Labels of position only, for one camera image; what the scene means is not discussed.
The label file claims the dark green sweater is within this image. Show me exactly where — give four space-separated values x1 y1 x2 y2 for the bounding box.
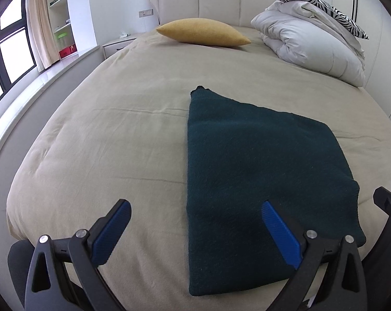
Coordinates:
186 86 367 297

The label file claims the black framed window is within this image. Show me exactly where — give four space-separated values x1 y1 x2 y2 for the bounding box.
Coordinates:
0 0 37 104

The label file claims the bed with beige bedspread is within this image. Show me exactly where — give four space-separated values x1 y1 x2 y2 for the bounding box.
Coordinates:
6 27 391 311

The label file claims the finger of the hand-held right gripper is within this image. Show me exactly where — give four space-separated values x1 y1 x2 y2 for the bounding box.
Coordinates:
373 186 391 230

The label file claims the white window bench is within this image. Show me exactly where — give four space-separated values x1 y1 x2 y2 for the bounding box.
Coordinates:
0 47 102 169

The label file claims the white folded duvet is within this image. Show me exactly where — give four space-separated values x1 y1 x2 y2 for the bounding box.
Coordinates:
250 1 367 87

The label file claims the white nightstand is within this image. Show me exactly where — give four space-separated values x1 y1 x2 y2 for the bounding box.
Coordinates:
102 36 138 59

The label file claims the white wall shelf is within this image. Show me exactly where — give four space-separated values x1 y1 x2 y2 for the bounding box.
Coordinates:
46 0 73 62

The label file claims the yellow pillow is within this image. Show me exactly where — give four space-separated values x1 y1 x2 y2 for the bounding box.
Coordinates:
156 18 252 47

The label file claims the beige padded headboard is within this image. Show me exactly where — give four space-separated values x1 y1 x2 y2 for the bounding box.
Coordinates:
149 0 274 34

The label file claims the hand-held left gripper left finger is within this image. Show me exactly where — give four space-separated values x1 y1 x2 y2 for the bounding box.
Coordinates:
24 199 132 311

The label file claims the white wardrobe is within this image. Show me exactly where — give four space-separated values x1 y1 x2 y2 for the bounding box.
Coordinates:
331 0 391 120

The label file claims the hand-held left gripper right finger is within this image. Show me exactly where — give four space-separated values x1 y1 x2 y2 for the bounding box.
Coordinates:
261 200 368 311

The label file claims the black office chair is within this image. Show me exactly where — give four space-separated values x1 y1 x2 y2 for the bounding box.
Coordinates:
7 240 35 311

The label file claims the beige curtain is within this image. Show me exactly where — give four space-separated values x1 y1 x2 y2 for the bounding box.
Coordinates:
26 0 58 70

